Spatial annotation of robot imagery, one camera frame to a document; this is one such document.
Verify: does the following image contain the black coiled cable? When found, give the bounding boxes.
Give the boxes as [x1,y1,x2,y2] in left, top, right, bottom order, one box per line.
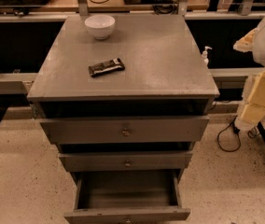
[152,0,180,16]

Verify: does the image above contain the grey wooden drawer cabinet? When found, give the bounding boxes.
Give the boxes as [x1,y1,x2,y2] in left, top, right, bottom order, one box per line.
[26,14,220,185]

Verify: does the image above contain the black snack bar wrapper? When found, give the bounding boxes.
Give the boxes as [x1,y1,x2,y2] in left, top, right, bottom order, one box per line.
[89,58,125,77]

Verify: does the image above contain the grey middle drawer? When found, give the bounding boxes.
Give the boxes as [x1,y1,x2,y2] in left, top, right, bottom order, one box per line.
[59,151,192,172]

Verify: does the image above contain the white pump dispenser bottle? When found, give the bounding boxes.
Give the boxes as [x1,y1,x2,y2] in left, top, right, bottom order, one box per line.
[202,46,212,66]

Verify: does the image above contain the grey top drawer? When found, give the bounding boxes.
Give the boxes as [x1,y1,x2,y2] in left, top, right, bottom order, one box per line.
[41,116,209,145]

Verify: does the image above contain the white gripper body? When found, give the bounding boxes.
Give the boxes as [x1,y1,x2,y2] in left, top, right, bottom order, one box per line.
[235,70,265,131]

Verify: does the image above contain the black floor cable with adapter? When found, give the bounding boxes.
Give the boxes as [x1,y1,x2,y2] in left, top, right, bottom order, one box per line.
[216,115,242,153]

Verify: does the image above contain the grey drawer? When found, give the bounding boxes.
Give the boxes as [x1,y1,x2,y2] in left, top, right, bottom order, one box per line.
[59,151,192,172]
[64,170,190,224]
[41,116,209,145]

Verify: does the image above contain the white ceramic bowl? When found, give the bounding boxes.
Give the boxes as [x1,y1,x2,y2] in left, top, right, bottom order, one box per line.
[84,15,116,39]

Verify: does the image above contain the grey bottom drawer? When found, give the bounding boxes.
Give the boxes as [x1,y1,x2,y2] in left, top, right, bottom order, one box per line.
[64,170,190,224]

